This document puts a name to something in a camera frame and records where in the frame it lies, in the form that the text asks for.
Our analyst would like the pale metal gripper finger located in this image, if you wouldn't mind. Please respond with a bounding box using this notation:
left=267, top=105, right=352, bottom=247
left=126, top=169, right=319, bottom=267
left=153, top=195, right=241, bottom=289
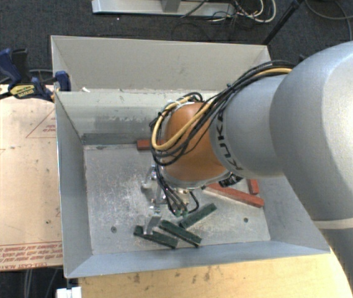
left=140, top=165, right=162, bottom=197
left=143, top=197, right=165, bottom=236

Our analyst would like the dark green flat block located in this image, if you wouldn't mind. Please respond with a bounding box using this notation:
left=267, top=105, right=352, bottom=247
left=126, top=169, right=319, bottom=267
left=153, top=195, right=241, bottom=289
left=133, top=225, right=180, bottom=250
left=158, top=219, right=203, bottom=248
left=179, top=202, right=218, bottom=230

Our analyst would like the red-brown flat block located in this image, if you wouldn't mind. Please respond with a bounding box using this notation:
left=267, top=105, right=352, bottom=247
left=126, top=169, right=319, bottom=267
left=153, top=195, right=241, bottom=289
left=136, top=138, right=165, bottom=151
left=202, top=182, right=266, bottom=209
left=246, top=178, right=261, bottom=196

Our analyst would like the grey metal bin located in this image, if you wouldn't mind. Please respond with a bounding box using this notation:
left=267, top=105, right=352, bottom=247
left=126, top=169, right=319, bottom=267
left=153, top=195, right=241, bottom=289
left=50, top=35, right=332, bottom=279

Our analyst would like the black cylinder on white bracket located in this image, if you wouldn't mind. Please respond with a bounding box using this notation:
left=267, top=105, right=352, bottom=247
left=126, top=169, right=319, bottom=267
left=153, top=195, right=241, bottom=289
left=218, top=172, right=244, bottom=188

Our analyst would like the brown cardboard board red print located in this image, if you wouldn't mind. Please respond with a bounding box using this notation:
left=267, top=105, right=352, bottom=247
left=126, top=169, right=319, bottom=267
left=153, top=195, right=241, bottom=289
left=0, top=84, right=64, bottom=272

